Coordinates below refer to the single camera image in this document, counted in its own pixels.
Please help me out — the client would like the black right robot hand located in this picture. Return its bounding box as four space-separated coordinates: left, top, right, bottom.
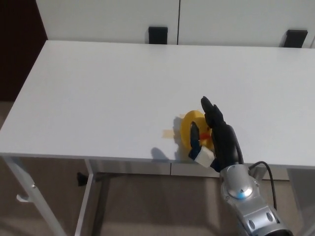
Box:
188 95 245 173

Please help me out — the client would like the yellow rubber duck toy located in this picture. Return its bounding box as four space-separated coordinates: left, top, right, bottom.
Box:
181 110 214 153

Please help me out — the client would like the tan tape cross marker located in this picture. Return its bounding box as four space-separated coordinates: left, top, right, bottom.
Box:
163 113 186 138

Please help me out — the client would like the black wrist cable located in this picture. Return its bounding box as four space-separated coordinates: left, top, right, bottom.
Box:
233 137 279 210

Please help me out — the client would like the white desk frame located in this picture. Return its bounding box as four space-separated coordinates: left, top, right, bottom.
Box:
0 151 315 236

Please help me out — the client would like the black floor bracket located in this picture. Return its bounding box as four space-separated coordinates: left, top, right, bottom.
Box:
76 172 88 187

